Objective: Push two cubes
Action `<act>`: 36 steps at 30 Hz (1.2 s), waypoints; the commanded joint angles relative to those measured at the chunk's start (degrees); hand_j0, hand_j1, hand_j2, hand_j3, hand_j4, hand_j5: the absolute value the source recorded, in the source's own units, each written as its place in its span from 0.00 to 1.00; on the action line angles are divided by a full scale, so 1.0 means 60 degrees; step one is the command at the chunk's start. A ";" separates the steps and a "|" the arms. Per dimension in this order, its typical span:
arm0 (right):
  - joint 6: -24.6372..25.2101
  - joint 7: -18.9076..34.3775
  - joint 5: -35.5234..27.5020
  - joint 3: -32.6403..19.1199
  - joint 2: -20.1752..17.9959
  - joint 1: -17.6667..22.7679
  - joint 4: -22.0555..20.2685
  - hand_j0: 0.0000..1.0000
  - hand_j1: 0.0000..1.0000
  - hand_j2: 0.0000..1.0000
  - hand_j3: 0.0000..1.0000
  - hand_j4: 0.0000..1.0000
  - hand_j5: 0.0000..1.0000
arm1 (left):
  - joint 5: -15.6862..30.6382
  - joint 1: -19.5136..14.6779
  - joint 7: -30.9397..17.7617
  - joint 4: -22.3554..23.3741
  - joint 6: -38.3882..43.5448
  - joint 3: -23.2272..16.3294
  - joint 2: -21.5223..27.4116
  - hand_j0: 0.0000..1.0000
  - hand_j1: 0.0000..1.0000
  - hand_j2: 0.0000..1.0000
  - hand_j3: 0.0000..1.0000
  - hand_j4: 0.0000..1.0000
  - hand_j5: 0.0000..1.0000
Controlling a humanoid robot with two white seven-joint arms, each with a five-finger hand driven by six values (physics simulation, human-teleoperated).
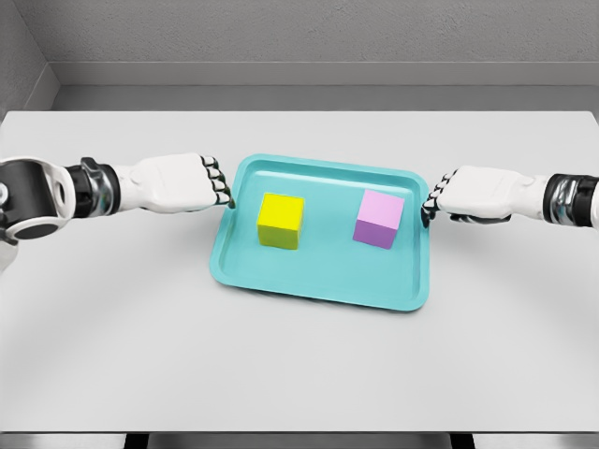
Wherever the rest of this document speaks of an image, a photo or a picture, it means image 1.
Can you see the pink purple cube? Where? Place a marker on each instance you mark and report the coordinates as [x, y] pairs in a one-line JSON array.
[[380, 217]]

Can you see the yellow cube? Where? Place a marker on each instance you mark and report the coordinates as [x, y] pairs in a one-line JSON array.
[[280, 220]]

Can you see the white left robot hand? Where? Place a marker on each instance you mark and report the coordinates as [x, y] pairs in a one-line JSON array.
[[175, 182]]

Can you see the teal plastic tray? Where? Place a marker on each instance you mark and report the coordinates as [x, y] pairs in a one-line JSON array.
[[323, 276]]

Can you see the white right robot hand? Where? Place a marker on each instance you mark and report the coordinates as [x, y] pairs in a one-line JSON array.
[[482, 192]]

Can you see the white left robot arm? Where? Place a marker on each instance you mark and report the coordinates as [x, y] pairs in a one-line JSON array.
[[56, 196]]

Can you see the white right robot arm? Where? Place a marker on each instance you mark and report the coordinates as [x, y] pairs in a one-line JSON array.
[[561, 198]]

